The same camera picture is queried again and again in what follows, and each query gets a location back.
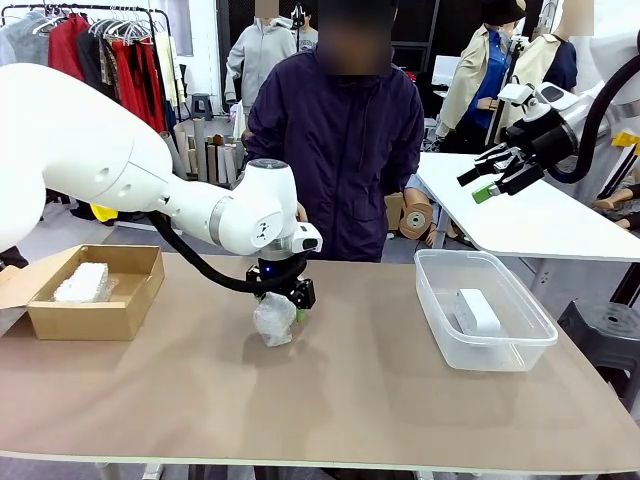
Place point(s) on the open brown cardboard box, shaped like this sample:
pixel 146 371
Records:
pixel 95 320

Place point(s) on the clear plastic container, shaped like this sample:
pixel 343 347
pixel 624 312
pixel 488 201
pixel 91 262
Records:
pixel 500 350

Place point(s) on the long red dress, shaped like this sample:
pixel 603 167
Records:
pixel 142 90

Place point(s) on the black tripod stand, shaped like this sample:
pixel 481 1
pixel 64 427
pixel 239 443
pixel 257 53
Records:
pixel 512 65

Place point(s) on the beige cardboard tube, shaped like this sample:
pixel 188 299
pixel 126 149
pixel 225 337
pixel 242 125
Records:
pixel 182 145

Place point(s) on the white side table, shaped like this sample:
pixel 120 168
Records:
pixel 540 225

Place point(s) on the yellow plastic object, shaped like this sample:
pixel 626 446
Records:
pixel 105 215

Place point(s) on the tall grey cardboard tube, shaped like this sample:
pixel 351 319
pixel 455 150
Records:
pixel 200 147

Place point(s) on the brown cardboard tube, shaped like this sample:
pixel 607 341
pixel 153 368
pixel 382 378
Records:
pixel 212 162

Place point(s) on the grey fuzzy coat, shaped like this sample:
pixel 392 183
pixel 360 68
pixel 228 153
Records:
pixel 25 42

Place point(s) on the person in purple jacket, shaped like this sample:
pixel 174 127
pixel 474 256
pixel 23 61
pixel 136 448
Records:
pixel 340 150

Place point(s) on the brown cardboard spool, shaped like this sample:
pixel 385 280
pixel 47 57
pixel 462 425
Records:
pixel 415 219

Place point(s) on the bubble-wrapped white clock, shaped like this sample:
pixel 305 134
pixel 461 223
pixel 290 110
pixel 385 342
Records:
pixel 272 320
pixel 82 284

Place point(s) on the black plastic stool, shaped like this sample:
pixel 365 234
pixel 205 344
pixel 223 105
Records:
pixel 607 340

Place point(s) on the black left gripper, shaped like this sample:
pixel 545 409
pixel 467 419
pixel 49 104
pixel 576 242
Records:
pixel 277 280

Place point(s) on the black metal clothes rack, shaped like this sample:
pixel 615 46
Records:
pixel 60 6

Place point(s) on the background person grey shirt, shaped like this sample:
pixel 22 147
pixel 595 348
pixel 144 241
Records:
pixel 307 35

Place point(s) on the unwrapped white digital clock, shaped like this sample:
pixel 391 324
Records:
pixel 477 312

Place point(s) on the mannequin beige coat navy top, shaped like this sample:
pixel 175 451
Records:
pixel 555 60

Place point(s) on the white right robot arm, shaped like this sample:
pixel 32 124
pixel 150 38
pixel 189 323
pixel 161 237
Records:
pixel 557 97

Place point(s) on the brown patterned garment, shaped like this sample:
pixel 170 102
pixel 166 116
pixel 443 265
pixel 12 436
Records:
pixel 108 65

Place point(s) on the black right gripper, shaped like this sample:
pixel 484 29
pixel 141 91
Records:
pixel 542 142

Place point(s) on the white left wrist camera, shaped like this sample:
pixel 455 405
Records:
pixel 307 242

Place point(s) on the red coat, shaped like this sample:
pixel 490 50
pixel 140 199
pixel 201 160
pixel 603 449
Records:
pixel 67 50

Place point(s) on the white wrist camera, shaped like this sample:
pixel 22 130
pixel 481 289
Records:
pixel 515 95
pixel 307 242

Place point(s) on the small brown cardboard box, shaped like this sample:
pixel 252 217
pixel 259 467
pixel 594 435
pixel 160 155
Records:
pixel 394 212

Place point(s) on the person's right hand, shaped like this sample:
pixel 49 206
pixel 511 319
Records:
pixel 301 212

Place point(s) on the cream garment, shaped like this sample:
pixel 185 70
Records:
pixel 167 65

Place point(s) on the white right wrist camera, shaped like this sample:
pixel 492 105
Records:
pixel 515 95

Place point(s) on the grey plastic stool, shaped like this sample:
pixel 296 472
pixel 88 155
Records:
pixel 201 105

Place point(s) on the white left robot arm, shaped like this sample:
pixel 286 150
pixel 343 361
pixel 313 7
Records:
pixel 75 130

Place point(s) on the white computer case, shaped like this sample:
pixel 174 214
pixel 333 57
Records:
pixel 430 132

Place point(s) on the mannequin beige coat blue shirt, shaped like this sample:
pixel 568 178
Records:
pixel 482 75

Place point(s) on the wide grey cardboard tube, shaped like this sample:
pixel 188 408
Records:
pixel 171 147

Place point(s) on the black garment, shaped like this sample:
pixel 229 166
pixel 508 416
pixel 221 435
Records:
pixel 90 65

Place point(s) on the person in grey hoodie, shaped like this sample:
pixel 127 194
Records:
pixel 260 55

